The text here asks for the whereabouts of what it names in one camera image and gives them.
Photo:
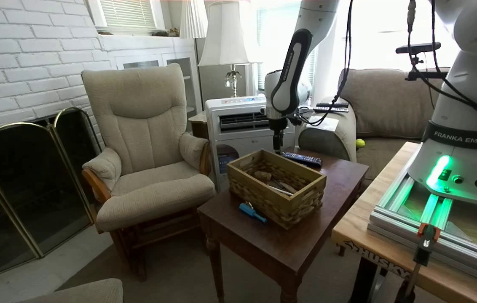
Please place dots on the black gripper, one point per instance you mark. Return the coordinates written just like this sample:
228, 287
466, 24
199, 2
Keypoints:
277, 127

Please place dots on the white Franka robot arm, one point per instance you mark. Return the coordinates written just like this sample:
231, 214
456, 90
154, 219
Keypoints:
447, 160

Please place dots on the woven wooden box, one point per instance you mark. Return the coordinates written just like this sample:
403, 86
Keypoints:
277, 187

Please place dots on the black Sony remote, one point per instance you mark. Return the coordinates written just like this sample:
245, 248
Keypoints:
306, 160

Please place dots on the white portable air conditioner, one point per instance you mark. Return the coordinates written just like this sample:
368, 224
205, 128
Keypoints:
237, 127

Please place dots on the blue plastic tool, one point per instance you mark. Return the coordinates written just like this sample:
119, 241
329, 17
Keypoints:
250, 211

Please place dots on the yellow tennis ball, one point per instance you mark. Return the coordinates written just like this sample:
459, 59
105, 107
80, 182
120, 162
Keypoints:
360, 144

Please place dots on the white table lamp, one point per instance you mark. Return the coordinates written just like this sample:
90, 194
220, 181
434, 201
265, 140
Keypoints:
230, 38

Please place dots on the dark wooden side table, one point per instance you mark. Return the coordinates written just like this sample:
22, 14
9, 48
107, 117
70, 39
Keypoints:
284, 255

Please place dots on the beige sofa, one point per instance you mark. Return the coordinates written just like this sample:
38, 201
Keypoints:
388, 112

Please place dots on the beige rocking armchair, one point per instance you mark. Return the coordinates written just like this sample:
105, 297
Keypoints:
152, 172

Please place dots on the white built-in shelf cabinet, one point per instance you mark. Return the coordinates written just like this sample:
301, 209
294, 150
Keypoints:
157, 56

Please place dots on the light wooden robot table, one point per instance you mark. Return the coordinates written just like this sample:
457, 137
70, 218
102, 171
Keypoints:
378, 251

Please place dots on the black fireplace screen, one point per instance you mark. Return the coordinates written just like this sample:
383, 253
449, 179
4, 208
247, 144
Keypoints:
43, 196

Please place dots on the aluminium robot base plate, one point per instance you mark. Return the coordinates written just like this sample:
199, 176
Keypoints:
397, 216

